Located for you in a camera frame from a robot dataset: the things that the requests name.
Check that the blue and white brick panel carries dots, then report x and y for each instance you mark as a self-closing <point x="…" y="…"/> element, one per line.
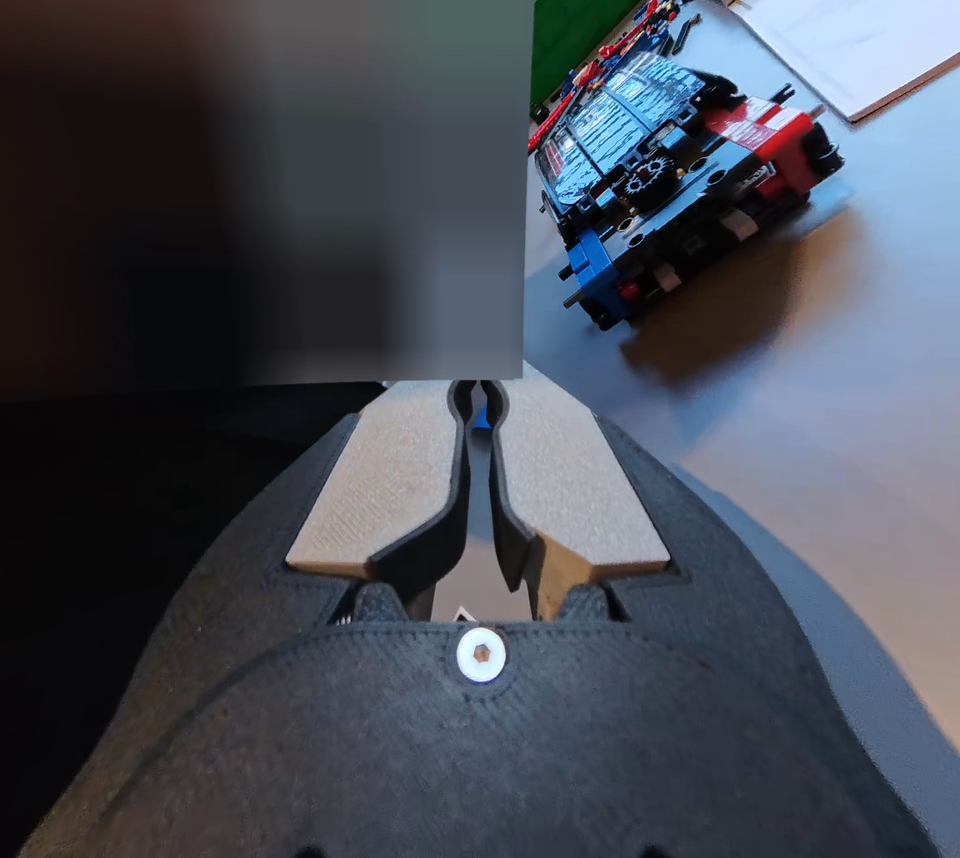
<point x="487" y="416"/>

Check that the black toy brick race car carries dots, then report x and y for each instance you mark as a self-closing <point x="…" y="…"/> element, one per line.
<point x="645" y="93"/>

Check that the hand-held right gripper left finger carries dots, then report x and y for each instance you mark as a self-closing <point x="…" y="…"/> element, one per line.
<point x="375" y="491"/>

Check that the pile of loose brick parts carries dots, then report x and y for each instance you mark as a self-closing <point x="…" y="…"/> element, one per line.
<point x="645" y="26"/>

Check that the white printed instruction sheet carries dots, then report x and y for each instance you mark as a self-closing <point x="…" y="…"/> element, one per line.
<point x="862" y="26"/>

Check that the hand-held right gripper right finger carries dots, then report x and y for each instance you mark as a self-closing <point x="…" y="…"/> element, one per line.
<point x="577" y="491"/>

